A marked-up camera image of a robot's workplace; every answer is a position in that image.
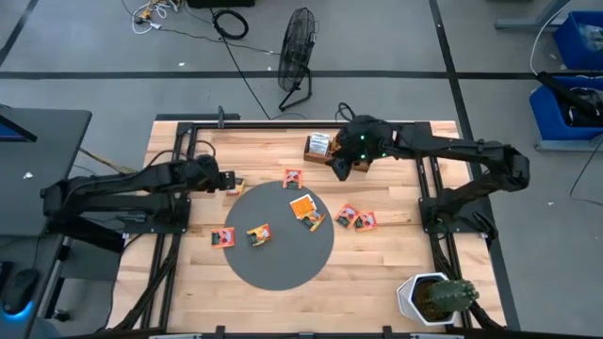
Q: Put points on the black desk monitor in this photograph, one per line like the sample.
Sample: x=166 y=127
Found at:
x=11 y=132

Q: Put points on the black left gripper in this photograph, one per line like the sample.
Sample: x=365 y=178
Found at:
x=226 y=181

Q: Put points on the round grey woven placemat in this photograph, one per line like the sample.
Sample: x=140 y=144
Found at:
x=282 y=263

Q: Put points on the blue plastic bin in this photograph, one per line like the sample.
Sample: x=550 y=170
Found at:
x=572 y=47
x=549 y=117

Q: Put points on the black computer mouse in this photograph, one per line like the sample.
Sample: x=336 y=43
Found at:
x=21 y=287

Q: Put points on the black floor box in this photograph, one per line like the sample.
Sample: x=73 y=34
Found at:
x=221 y=3

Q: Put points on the small white paper scrap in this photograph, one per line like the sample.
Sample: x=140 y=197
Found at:
x=28 y=175

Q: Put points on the green cactus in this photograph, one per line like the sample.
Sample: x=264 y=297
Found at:
x=450 y=296

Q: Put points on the black floor fan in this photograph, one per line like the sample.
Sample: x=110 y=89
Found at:
x=297 y=47

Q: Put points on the black folded equipment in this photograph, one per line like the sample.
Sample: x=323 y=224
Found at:
x=560 y=92

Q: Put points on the orange red fruit tea packet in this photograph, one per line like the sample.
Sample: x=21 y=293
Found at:
x=366 y=221
x=222 y=237
x=292 y=179
x=347 y=215

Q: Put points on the grey metal desk foot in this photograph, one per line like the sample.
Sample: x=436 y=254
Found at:
x=523 y=24

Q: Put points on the black metal table frame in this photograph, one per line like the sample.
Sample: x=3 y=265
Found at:
x=273 y=125

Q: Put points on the orange white-bordered tea packet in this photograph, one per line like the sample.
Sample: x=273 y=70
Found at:
x=301 y=206

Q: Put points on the brown wooden tea organizer box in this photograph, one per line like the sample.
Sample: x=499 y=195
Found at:
x=315 y=159

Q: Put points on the black office desk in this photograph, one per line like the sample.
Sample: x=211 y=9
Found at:
x=42 y=188

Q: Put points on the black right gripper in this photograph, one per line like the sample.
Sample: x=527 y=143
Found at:
x=348 y=150

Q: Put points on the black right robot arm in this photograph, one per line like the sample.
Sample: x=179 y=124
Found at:
x=461 y=148

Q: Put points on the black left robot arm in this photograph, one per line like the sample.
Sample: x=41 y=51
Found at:
x=118 y=181

